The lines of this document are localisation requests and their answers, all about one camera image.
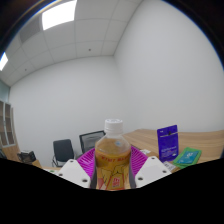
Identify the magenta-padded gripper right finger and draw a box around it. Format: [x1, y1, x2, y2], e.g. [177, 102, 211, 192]
[128, 145, 172, 189]

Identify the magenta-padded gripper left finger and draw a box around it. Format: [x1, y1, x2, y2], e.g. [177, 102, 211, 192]
[57, 148, 98, 189]

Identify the yellow-labelled tea bottle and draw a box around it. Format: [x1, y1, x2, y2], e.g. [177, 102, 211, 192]
[94, 118, 132, 191]

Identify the white paper with circle print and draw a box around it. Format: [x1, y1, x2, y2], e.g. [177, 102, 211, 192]
[139, 148, 152, 156]

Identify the wooden side desk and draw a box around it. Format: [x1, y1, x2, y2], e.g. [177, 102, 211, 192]
[123, 128, 224, 161]

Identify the black mesh-back office chair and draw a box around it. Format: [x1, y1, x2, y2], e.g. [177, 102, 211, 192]
[78, 130, 107, 155]

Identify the black solid-back office chair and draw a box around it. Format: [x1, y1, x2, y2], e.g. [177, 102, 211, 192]
[51, 138, 76, 168]

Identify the purple standing pouch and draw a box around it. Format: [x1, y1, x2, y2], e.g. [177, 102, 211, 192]
[156, 124, 180, 163]

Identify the green flat packet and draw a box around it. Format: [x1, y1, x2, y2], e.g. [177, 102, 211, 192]
[172, 146, 203, 169]

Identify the small rectangular ceiling light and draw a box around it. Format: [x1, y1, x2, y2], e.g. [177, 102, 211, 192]
[0, 51, 9, 72]

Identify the grey ceiling air vent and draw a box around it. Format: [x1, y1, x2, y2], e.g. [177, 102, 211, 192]
[18, 14, 43, 44]

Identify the large rectangular ceiling light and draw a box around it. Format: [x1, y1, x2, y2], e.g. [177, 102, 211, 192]
[41, 0, 78, 31]

